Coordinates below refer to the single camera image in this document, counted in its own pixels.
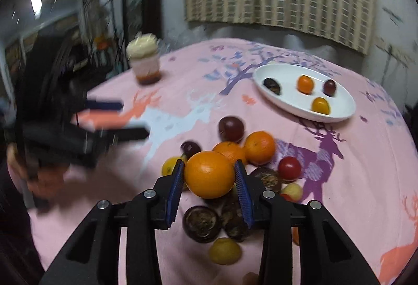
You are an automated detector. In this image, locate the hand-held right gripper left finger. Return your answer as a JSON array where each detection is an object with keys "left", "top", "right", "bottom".
[{"left": 38, "top": 159, "right": 185, "bottom": 285}]

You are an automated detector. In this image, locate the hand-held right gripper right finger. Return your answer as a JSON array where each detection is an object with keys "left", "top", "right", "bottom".
[{"left": 233, "top": 159, "right": 381, "bottom": 285}]

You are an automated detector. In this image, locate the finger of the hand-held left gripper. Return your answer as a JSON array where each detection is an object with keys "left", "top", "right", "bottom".
[
  {"left": 98, "top": 127, "right": 150, "bottom": 143},
  {"left": 85, "top": 101, "right": 125, "bottom": 112}
]

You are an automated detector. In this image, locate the small yellow fruit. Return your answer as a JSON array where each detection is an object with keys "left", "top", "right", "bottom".
[
  {"left": 161, "top": 157, "right": 187, "bottom": 176},
  {"left": 282, "top": 183, "right": 303, "bottom": 201}
]

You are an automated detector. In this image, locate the large mandarin orange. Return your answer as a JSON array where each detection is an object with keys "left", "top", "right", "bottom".
[{"left": 184, "top": 150, "right": 236, "bottom": 200}]

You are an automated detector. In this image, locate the small dark cherry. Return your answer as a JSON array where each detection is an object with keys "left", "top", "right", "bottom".
[{"left": 180, "top": 140, "right": 202, "bottom": 159}]

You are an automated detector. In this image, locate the yellow round fruit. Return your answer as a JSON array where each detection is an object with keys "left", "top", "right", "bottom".
[{"left": 208, "top": 237, "right": 242, "bottom": 265}]

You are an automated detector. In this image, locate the white oval plate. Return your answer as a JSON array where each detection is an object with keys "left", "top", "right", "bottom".
[{"left": 252, "top": 63, "right": 356, "bottom": 123}]

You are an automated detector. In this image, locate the person's left hand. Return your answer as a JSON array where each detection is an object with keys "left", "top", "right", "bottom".
[{"left": 7, "top": 144, "right": 70, "bottom": 204}]

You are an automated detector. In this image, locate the plastic jar with cream lid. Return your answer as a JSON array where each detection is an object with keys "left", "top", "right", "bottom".
[{"left": 126, "top": 33, "right": 162, "bottom": 86}]

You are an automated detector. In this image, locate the large dark red plum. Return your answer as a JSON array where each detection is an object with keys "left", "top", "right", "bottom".
[{"left": 218, "top": 116, "right": 245, "bottom": 143}]

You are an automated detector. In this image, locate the pink deer print tablecloth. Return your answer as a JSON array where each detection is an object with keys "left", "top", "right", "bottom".
[{"left": 28, "top": 38, "right": 418, "bottom": 285}]

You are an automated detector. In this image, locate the small dark plum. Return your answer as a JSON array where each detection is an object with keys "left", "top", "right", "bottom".
[{"left": 323, "top": 79, "right": 338, "bottom": 97}]

